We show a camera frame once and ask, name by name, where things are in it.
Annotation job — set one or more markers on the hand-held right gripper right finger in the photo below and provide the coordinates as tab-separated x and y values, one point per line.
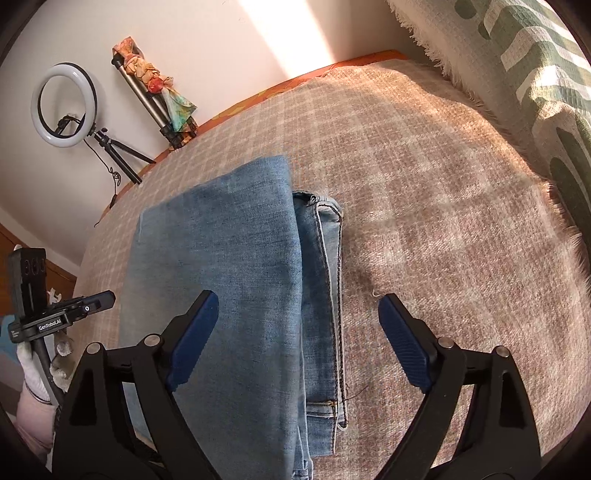
404	341

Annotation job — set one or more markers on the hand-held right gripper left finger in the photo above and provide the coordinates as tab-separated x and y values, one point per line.
196	337

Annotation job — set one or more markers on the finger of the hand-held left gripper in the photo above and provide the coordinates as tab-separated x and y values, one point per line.
99	302

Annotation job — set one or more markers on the blue denim pants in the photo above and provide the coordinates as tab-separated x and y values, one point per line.
244	300

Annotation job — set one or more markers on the person's left forearm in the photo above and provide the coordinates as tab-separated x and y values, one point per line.
32	424

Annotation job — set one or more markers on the person's left hand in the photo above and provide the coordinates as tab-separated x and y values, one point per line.
37	374

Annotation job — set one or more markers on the beige checked blanket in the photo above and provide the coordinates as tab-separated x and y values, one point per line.
438	221

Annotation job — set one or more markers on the black tripod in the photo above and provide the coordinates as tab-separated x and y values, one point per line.
115	152

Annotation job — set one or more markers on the silver tripod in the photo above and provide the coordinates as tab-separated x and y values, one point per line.
152	101

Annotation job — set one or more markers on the folded tripod with colourful cloth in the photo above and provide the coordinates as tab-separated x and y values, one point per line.
161	87

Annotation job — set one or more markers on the orange patterned bed sheet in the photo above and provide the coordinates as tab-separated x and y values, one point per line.
277	87

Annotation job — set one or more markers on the green white patterned pillow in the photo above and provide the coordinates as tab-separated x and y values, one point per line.
521	69

